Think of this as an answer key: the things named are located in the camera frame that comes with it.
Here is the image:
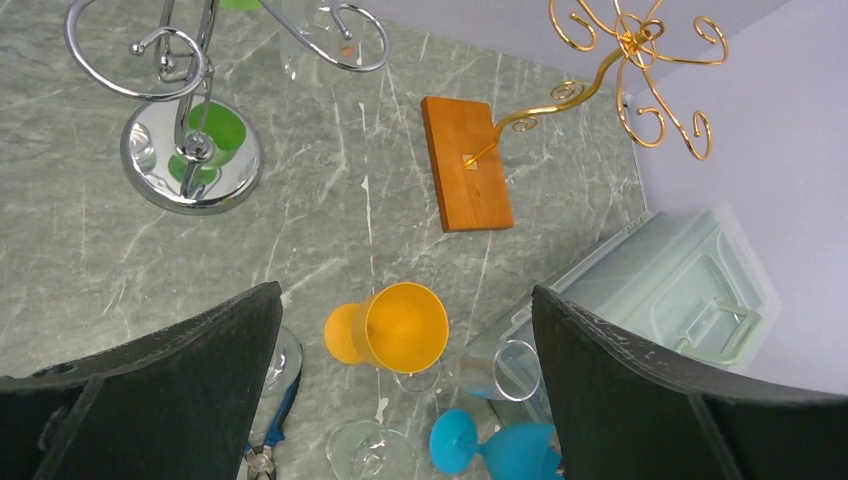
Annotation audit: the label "ribbed clear wine glass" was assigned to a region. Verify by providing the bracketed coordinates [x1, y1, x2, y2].
[261, 326, 303, 398]

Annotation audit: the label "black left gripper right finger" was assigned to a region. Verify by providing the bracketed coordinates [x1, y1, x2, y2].
[531, 286, 847, 479]

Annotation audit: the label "blue handled pliers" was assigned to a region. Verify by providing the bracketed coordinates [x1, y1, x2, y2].
[243, 373, 301, 480]

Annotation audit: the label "clear hanging wine glass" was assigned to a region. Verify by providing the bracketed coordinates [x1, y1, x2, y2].
[277, 0, 366, 86]

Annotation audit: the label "chrome wire glass rack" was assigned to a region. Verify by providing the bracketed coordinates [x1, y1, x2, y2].
[64, 1, 391, 215]

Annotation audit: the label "green wine glass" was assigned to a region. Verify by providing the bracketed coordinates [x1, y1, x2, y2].
[174, 1, 220, 197]

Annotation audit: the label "gold wire glass rack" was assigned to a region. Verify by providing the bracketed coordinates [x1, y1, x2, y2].
[421, 0, 731, 234]

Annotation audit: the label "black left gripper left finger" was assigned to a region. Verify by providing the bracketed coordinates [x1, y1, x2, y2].
[1, 282, 283, 479]

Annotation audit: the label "orange frosted wine glass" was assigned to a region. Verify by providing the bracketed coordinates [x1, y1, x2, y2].
[323, 282, 450, 374]

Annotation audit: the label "clear plastic storage box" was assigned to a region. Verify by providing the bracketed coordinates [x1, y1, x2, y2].
[463, 206, 783, 432]

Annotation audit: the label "blue wine glass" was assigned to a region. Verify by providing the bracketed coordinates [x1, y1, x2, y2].
[429, 409, 562, 479]

